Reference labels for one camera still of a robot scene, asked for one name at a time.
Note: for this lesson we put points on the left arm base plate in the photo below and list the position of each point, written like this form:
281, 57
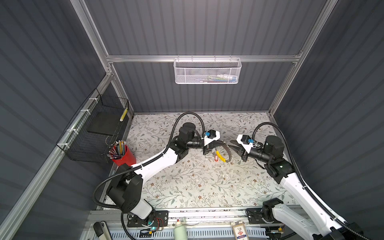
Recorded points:
155, 219

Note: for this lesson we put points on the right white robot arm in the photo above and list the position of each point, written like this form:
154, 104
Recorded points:
323, 223

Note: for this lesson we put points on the white bottle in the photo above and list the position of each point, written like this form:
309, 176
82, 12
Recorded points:
180, 231

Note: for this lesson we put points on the playing card box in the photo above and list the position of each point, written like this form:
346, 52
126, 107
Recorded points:
239, 231

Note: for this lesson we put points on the white wire mesh basket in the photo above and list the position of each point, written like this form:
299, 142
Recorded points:
207, 71

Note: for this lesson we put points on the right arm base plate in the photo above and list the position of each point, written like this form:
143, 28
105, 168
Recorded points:
257, 215

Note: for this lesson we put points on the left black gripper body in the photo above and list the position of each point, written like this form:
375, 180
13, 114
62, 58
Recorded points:
205, 149

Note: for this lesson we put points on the yellow marker in basket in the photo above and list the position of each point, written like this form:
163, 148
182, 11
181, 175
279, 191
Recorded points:
123, 115

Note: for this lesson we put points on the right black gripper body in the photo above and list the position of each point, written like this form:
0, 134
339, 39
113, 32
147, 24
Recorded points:
245, 155

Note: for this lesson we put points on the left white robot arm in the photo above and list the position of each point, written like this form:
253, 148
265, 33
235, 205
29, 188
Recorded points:
126, 190

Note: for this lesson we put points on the red pencil cup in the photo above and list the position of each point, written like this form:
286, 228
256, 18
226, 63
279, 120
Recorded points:
120, 154

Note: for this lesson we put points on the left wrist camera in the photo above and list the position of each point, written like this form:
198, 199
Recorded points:
211, 136

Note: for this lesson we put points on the black wire basket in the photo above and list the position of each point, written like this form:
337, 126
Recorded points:
95, 129

